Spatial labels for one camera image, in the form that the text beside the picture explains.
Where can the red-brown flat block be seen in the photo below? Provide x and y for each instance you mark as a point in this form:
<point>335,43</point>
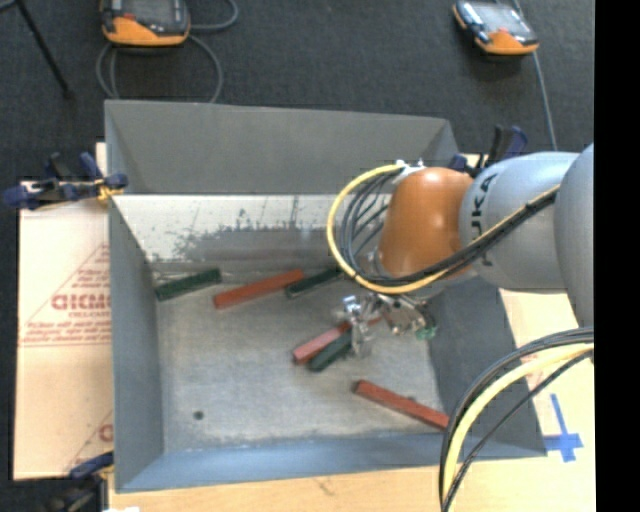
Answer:
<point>320,345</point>
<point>400,404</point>
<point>257,289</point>

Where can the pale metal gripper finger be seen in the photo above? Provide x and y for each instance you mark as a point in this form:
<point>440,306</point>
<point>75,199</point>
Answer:
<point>351,306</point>
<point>362,340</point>

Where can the dark green flat block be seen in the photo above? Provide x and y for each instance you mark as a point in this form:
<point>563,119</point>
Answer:
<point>330,354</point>
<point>187,285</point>
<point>312,283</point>

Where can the grey metal bin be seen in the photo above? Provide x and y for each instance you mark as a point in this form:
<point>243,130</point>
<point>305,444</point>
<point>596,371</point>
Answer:
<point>240,370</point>

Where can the brown cardboard board, red print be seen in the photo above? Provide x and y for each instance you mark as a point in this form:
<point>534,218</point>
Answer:
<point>60,350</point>

